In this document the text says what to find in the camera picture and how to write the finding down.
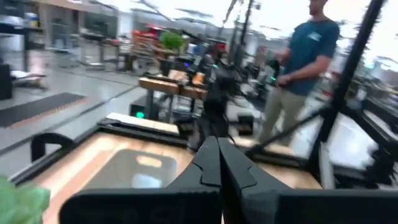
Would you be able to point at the black metal table frame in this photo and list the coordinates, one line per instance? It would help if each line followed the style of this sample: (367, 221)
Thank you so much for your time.
(351, 68)

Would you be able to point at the person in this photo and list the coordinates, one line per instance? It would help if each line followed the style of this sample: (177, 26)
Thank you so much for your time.
(308, 49)

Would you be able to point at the black mat with orange stripes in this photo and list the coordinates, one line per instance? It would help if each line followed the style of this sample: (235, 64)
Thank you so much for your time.
(34, 109)

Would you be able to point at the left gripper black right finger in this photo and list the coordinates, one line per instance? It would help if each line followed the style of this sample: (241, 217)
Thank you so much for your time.
(242, 193)

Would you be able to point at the green background potted plant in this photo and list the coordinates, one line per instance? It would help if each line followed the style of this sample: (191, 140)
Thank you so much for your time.
(171, 42)

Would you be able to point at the dark background table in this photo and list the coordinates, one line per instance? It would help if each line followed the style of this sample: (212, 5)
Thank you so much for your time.
(18, 29)

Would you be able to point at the green succulent in patterned pot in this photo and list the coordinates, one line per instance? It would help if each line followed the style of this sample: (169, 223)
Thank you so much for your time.
(18, 202)

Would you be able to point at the wooden background table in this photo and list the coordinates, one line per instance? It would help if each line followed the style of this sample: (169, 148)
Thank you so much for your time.
(161, 85)

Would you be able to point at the black background pole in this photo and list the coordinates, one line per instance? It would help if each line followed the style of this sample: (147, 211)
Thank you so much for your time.
(245, 28)

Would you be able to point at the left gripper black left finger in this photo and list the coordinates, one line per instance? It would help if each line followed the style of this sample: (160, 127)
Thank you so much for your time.
(205, 171)

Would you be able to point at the black box with green light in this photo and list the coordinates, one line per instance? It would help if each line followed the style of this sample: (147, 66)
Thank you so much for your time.
(141, 110)

